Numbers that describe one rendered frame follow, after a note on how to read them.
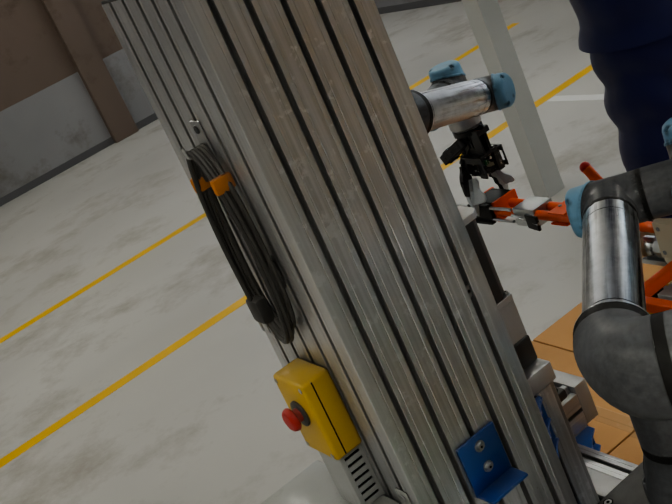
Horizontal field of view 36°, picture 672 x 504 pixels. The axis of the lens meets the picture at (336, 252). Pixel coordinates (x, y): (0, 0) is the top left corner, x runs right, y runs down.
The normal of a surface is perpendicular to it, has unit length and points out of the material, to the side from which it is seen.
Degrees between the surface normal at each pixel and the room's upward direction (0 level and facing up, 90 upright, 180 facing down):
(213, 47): 90
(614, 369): 58
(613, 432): 0
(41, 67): 90
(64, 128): 90
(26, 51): 90
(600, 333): 23
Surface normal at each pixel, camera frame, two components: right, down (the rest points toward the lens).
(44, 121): 0.53, 0.11
